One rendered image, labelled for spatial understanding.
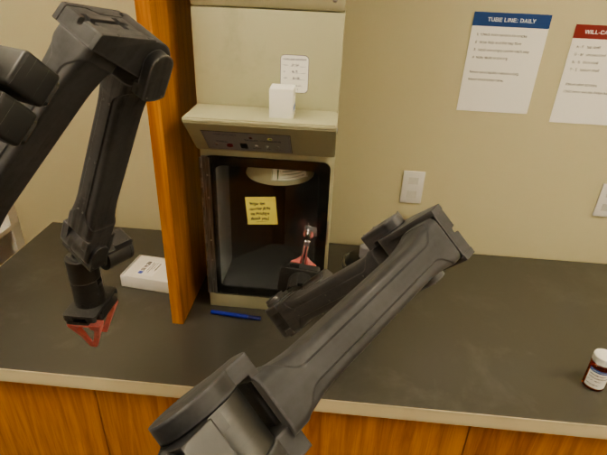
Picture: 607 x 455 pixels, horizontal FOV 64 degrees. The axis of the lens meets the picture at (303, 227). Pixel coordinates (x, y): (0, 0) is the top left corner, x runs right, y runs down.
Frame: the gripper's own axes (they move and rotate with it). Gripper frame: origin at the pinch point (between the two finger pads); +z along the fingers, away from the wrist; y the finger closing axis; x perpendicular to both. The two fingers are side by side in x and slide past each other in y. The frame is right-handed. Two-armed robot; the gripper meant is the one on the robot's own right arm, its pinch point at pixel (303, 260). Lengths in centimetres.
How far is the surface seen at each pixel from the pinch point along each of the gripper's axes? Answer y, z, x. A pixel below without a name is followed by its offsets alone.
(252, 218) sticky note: 14.3, 4.5, -6.7
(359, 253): -13.0, -0.1, -5.0
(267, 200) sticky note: 11.2, 4.5, -12.4
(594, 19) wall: -67, 48, -63
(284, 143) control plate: 9.0, -1.2, -29.8
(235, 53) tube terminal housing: 23, 6, -45
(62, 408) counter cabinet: 53, -21, 42
